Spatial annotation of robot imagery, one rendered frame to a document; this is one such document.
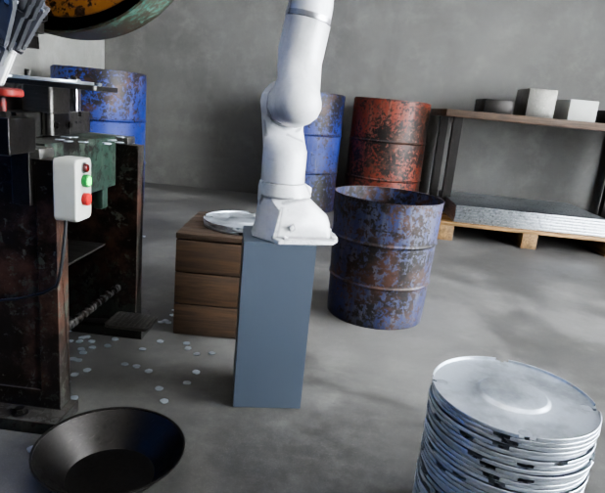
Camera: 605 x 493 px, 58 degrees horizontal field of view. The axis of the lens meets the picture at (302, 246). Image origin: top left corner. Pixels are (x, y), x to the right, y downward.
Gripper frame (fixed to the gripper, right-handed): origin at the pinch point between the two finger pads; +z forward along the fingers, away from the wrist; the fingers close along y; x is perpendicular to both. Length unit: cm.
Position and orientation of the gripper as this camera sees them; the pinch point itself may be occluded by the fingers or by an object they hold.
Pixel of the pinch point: (1, 65)
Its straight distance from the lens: 124.0
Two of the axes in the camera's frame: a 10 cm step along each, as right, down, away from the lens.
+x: -8.6, -5.0, -0.7
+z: -5.0, 8.3, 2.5
